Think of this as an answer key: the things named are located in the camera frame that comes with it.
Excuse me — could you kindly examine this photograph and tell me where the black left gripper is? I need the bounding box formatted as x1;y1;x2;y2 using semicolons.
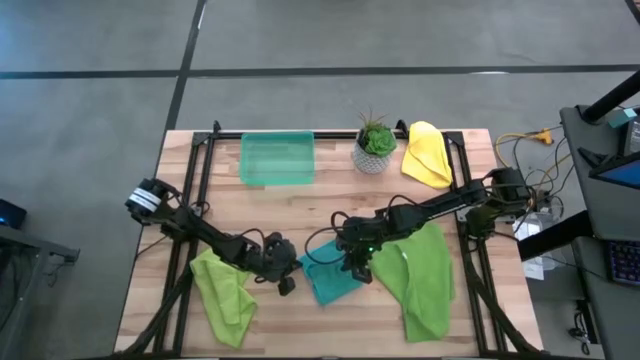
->
259;232;302;297

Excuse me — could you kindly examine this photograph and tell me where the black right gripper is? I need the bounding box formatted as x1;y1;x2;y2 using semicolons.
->
335;212;396;285

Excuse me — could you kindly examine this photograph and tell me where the teal microfiber towel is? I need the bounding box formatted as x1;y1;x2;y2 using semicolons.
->
298;239;366;307

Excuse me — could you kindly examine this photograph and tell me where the dark green microfiber towel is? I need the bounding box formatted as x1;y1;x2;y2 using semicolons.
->
369;222;456;344

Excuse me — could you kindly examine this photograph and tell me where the light green microfiber towel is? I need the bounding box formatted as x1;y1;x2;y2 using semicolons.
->
188;248;259;350

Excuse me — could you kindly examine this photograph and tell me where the teal translucent plastic bin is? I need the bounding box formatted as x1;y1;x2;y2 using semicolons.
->
238;130;317;188

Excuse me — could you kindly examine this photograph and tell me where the yellow microfiber towel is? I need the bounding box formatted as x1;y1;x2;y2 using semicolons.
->
400;120;454;191

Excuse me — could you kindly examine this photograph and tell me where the succulent in patterned pot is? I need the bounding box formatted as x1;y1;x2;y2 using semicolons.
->
352;106;400;176

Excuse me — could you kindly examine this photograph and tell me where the grey operator desk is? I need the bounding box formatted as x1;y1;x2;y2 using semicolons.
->
559;104;640;360

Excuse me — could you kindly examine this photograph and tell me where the grey side desk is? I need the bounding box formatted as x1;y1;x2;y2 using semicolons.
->
0;222;81;360

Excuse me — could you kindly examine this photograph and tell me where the backlit keyboard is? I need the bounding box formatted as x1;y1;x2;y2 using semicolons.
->
607;239;640;287

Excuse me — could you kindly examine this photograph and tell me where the blue screen monitor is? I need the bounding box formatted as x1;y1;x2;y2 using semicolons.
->
589;152;640;190

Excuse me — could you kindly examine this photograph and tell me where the black device with blue light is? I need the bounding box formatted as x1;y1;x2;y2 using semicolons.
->
0;198;27;231

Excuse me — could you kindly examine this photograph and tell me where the small teal box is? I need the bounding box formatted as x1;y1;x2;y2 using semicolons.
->
607;108;639;129

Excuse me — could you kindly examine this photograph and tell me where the black round pole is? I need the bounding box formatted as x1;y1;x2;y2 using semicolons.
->
582;69;640;124

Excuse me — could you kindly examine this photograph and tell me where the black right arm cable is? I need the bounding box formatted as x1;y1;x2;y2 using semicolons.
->
304;210;352;266

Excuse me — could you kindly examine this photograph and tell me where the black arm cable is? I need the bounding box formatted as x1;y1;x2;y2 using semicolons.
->
304;210;352;266
238;227;267;252

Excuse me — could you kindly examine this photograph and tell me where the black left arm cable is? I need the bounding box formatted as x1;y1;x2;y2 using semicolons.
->
238;227;267;252

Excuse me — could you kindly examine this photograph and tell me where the black aluminium table frame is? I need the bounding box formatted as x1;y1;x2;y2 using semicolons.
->
114;119;544;360

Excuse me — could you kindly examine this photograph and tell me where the yellow floor cable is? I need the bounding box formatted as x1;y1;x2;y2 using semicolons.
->
493;127;574;186

